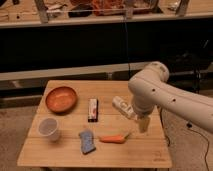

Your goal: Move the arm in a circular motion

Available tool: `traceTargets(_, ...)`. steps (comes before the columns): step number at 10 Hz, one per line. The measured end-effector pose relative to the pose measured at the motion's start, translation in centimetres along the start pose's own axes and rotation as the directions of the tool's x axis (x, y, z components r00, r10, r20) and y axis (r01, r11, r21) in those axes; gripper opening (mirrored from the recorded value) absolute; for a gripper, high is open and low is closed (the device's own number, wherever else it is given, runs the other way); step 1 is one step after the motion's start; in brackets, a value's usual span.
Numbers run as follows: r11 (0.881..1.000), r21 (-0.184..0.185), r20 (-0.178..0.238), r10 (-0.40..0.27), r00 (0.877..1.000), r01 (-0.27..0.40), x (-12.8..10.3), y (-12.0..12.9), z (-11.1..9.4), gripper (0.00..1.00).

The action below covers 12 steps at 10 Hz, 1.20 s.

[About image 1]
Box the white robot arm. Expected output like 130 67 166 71
128 61 213 133

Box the white plastic bottle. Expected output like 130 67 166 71
112 96 136 119

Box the orange carrot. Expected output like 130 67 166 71
99 133 129 144

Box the black and white box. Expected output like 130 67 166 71
88 98 98 122

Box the blue sponge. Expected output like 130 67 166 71
79 130 96 154

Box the wooden folding table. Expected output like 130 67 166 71
17 80 172 169

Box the orange wooden bowl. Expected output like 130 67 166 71
45 86 77 113

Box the translucent plastic cup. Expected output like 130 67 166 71
38 118 61 142

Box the black cable on floor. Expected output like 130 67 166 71
186 121 212 171

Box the black hanging cable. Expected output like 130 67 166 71
123 16 132 80

